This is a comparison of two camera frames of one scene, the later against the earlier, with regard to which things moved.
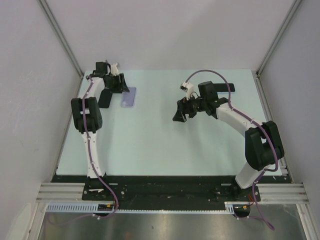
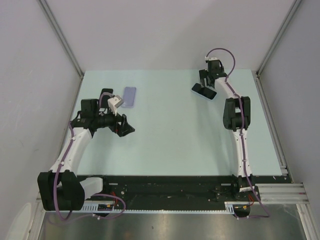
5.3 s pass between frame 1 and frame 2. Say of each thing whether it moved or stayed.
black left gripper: moved
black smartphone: stayed
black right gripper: moved
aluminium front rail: stayed
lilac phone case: stayed
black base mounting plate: stayed
